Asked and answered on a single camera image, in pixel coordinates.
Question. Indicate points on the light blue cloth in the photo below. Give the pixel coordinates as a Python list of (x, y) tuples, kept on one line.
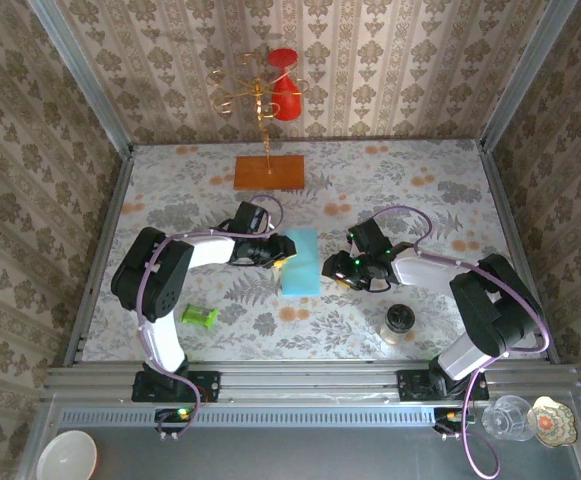
[(302, 277)]

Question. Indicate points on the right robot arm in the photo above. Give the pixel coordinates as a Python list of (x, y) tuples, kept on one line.
[(495, 310)]

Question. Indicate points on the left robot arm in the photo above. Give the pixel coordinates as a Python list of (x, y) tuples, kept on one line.
[(150, 280)]

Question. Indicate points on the glass jar with black lid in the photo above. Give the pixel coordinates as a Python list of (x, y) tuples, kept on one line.
[(400, 317)]

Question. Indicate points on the green plastic pencil sharpener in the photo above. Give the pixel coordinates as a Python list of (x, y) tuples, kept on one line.
[(197, 315)]

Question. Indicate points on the floral patterned table cover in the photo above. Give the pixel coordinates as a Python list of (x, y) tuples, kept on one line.
[(420, 165)]

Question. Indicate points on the red wine glass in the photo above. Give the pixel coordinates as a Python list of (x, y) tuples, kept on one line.
[(286, 102)]

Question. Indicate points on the small black controller board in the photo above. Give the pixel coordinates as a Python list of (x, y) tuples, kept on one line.
[(170, 415), (442, 415)]

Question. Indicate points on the clear glass cup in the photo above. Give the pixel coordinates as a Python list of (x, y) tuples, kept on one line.
[(505, 420)]

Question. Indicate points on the patterned scalloped small dish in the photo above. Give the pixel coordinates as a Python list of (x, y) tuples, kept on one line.
[(552, 422)]

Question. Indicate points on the white bowl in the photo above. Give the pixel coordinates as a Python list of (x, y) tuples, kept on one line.
[(65, 457)]

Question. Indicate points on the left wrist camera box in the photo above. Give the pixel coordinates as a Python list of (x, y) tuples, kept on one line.
[(272, 230)]

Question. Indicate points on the aluminium front rail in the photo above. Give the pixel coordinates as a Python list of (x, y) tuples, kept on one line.
[(310, 382)]

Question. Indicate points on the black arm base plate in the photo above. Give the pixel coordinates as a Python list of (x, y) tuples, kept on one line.
[(407, 387), (212, 385)]

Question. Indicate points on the aluminium table side rail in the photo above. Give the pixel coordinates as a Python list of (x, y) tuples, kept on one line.
[(109, 220), (509, 225)]

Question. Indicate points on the aluminium frame post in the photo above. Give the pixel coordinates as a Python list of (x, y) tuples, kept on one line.
[(526, 75), (81, 75)]

